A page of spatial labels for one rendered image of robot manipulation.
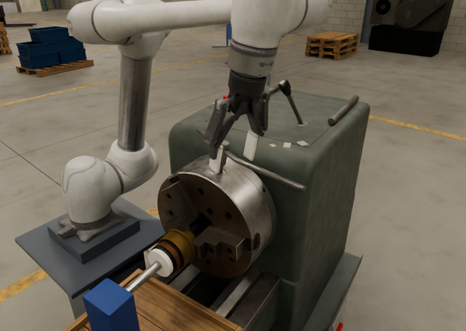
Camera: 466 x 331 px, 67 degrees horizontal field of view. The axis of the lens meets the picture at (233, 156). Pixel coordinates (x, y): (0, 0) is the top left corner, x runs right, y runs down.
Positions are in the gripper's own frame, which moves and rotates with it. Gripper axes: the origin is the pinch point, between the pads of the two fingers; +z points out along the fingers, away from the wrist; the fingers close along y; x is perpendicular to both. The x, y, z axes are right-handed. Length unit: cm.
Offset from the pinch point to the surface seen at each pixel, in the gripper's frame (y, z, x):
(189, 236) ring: -10.4, 19.7, -0.8
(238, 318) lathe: -2.8, 41.0, -15.7
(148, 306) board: -19.2, 43.0, 1.7
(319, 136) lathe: 31.9, 2.1, -1.6
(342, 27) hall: 943, 150, 548
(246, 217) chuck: -0.8, 11.7, -8.6
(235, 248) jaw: -4.8, 17.5, -10.8
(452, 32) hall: 982, 86, 263
